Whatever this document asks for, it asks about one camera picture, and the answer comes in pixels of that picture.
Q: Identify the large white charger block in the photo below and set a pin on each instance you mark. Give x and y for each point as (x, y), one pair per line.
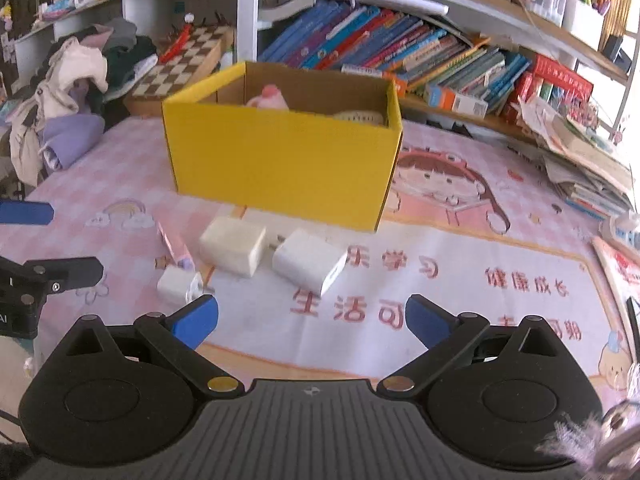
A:
(306, 260)

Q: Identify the dark garment pile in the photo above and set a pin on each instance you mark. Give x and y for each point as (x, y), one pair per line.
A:
(127, 52)

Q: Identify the stack of papers and books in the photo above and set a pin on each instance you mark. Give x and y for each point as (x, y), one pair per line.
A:
(580, 160)

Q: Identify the red boxed book set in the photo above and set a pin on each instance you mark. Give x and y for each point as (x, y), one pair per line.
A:
(550, 87)

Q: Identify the purple garment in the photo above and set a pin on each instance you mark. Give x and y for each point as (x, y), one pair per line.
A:
(70, 137)

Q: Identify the row of colourful books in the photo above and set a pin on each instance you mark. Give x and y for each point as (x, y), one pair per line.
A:
(380, 45)

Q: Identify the beige oval item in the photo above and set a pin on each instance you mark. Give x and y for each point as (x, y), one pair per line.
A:
(361, 117)

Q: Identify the pink pen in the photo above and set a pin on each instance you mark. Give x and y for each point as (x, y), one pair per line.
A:
(172, 245)

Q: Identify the yellow cardboard box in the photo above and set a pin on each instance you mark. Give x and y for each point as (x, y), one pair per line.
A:
(280, 160)

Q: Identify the black flat device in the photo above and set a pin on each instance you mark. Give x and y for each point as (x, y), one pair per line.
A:
(634, 327)

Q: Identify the red and white book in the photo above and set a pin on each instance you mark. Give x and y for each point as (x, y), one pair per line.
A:
(620, 270)

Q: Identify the red toy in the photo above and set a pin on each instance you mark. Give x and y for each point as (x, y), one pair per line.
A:
(175, 47)

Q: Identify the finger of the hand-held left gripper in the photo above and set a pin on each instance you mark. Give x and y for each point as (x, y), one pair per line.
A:
(27, 213)
(70, 271)

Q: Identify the pile of clothes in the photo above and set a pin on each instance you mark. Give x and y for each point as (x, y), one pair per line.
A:
(75, 67)

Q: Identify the white side shelf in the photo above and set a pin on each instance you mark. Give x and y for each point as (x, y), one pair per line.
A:
(100, 5)

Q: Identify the pink printed desk mat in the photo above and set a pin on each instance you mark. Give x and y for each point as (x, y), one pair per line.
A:
(500, 260)

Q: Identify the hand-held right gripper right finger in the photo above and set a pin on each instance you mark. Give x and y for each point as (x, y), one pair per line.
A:
(427, 321)

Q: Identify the pink plush toy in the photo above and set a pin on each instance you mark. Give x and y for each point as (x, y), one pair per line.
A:
(272, 98)

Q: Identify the wooden chessboard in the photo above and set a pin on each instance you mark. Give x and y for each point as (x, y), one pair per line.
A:
(185, 65)

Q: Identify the white storage bins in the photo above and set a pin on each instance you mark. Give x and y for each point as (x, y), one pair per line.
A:
(570, 10)

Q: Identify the cream charger block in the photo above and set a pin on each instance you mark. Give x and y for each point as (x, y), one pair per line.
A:
(232, 245)

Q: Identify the small white charger plug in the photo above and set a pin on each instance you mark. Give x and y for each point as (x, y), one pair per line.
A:
(175, 285)

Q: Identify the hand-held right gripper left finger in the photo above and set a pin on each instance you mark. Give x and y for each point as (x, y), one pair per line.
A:
(195, 322)

